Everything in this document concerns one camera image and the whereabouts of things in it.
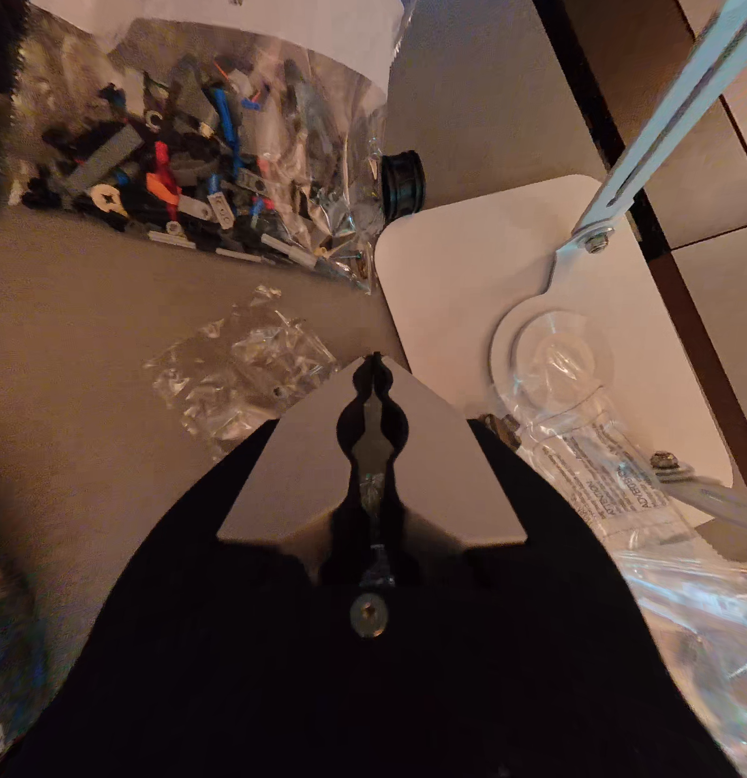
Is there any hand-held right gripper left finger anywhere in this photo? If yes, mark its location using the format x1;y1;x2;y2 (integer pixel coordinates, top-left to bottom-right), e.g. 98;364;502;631
216;355;374;586

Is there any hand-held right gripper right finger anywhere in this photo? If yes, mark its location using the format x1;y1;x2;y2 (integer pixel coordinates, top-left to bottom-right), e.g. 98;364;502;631
377;353;529;586

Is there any pile of clear parts bags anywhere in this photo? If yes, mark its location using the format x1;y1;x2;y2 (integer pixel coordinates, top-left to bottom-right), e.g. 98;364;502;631
471;310;747;754

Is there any small crumpled clear bag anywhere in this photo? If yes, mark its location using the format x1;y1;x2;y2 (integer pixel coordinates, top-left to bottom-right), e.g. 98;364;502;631
142;284;341;458

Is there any small black rubber tire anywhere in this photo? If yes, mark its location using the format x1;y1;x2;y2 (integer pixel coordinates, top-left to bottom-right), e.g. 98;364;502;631
379;150;429;221

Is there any clear bag of mixed pieces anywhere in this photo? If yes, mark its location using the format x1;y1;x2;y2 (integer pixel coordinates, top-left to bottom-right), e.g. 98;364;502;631
9;0;391;297

